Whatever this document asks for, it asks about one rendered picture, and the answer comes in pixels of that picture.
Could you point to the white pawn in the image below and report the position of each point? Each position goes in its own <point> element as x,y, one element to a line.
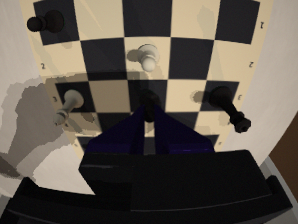
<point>148,56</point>

